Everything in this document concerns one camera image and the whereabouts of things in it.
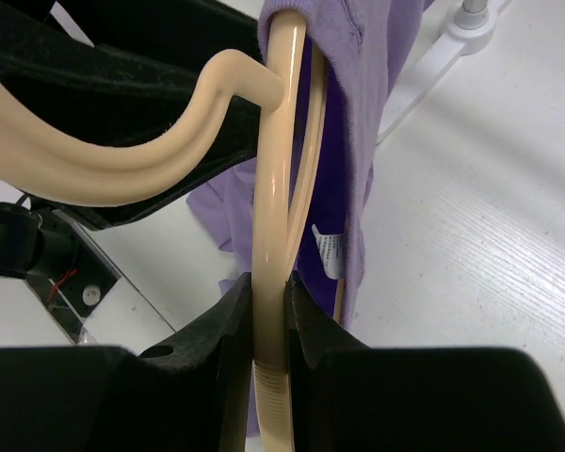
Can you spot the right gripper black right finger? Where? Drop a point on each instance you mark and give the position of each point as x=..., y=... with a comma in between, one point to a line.
x=347, y=396

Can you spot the wooden clothes hanger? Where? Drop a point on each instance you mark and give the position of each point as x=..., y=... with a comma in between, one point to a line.
x=40, y=160

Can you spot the white clothes rack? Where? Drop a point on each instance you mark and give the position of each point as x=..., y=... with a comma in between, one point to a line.
x=467, y=29

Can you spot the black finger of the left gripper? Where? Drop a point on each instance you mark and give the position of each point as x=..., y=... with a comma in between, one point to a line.
x=132, y=79

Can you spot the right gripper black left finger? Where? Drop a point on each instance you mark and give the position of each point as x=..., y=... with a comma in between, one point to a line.
x=190, y=392

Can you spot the purple t shirt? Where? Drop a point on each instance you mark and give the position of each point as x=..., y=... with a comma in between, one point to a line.
x=366, y=44

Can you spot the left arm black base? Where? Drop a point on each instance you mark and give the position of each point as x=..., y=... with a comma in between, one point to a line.
x=76, y=283

